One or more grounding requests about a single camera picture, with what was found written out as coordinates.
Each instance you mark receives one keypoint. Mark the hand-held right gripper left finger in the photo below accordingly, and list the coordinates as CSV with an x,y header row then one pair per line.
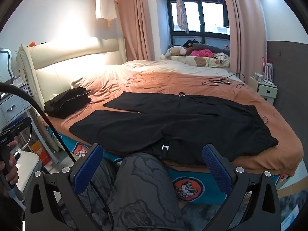
x,y
89,168

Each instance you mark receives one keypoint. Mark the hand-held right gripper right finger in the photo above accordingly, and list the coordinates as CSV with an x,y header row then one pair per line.
x,y
216,168

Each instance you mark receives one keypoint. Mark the black pants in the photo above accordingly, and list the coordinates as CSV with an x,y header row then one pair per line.
x,y
168,125

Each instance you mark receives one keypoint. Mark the person's left forearm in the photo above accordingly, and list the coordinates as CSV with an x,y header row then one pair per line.
x,y
7,211

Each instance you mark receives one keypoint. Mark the person's leg in grey pants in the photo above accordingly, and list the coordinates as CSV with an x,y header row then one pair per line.
x,y
144,185

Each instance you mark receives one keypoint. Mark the person's left hand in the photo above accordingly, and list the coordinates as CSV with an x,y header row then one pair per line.
x,y
13,175

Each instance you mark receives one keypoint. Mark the orange box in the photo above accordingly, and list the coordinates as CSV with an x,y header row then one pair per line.
x,y
38,150

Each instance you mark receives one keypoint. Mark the white chair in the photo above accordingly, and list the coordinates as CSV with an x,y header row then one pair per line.
x,y
26,163

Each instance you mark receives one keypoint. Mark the stack of folded black clothes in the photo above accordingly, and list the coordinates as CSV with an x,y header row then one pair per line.
x,y
65,102

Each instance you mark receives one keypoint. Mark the white framed mirror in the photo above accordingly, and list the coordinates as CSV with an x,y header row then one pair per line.
x,y
9,60

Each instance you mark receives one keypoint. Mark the dark fuzzy rug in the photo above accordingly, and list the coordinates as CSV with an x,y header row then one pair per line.
x,y
288,207

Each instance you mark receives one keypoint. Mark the small orange toy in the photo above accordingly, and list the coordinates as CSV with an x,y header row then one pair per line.
x,y
31,44

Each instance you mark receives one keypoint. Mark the cream padded headboard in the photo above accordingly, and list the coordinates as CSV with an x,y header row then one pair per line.
x,y
72,60

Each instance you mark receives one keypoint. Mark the white nightstand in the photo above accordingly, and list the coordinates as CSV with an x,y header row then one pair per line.
x,y
267,91

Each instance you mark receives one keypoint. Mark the orange blanket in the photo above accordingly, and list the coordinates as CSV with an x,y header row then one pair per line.
x,y
156,81

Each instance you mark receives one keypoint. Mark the bear print quilt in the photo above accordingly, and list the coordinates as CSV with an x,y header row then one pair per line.
x,y
192,61

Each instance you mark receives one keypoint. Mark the cream blanket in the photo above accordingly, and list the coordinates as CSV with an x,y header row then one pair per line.
x,y
168,65

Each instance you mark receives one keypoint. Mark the pink cloth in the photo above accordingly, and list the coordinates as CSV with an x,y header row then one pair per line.
x,y
202,53

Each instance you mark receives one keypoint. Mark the grey pillow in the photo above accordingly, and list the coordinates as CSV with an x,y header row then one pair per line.
x,y
211,48

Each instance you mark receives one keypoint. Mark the beige plush toy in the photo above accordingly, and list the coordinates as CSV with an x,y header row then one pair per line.
x,y
174,51

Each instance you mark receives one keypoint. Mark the black plush toy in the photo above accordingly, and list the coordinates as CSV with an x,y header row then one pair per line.
x,y
190,43

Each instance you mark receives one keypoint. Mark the pink curtain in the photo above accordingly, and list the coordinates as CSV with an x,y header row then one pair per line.
x,y
243,28
134,16

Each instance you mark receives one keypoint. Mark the dark hanging garment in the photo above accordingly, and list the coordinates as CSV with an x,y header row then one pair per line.
x,y
226,16

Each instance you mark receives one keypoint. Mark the white hanging garment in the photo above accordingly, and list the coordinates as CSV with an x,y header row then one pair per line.
x,y
105,2

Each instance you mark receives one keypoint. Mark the floral hanging garment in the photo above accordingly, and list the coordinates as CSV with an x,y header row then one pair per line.
x,y
182,14

